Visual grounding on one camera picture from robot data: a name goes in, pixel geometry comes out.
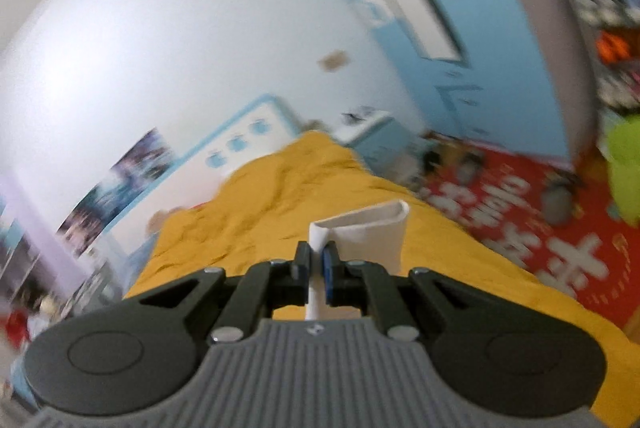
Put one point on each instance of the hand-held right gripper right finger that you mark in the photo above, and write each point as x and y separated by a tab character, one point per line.
327	269

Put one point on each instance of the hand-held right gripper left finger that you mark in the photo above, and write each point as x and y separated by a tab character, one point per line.
302	269

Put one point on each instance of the white printed t-shirt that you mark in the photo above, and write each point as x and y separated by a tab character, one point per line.
370	233

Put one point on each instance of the yellow blanket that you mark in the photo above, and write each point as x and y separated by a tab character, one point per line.
280	198

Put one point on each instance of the white blue-trimmed headboard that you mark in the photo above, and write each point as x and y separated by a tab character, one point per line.
252	145

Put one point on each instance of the blue nightstand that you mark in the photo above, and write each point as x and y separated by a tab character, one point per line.
380	142

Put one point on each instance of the blue grey pillow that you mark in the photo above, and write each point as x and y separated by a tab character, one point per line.
161	223

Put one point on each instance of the red printed floor mat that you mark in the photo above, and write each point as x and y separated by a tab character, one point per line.
550	268

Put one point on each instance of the blue white wardrobe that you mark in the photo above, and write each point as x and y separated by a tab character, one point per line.
500	57

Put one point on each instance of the red bag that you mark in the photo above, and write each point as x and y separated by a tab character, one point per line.
16	328

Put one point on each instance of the lime green plastic object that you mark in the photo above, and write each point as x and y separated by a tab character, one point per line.
625	167

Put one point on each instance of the blue violet wall poster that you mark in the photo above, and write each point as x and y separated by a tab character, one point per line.
145	157

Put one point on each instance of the brown wall switch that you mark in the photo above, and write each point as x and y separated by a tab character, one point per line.
334	60

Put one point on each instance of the teal wall poster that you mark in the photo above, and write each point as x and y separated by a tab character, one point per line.
106	193

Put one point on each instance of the pink purple wall poster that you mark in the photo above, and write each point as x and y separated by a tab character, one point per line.
80	225

